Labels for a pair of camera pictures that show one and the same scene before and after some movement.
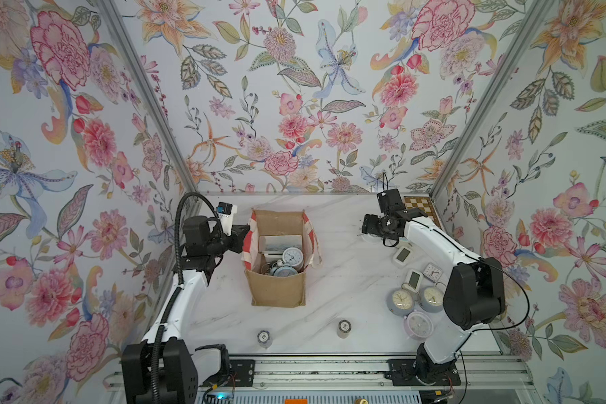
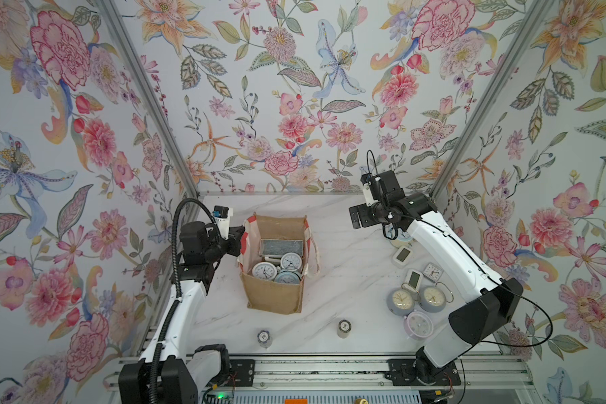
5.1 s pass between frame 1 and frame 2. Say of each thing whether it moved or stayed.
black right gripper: moved
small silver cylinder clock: stayed
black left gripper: stayed
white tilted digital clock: stayed
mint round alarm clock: moved
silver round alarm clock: moved
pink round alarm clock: stayed
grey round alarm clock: stayed
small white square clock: stayed
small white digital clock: stayed
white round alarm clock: moved
